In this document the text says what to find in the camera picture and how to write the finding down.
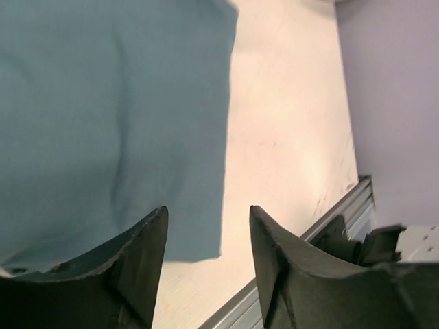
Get teal blue t shirt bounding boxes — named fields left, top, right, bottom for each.
left=1, top=1, right=238, bottom=274

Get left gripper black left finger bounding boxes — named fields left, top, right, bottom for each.
left=1, top=206, right=168, bottom=328

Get aluminium table edge rail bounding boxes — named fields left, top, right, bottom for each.
left=201, top=175, right=375, bottom=328

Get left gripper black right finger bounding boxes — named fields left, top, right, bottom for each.
left=250, top=206, right=438, bottom=328

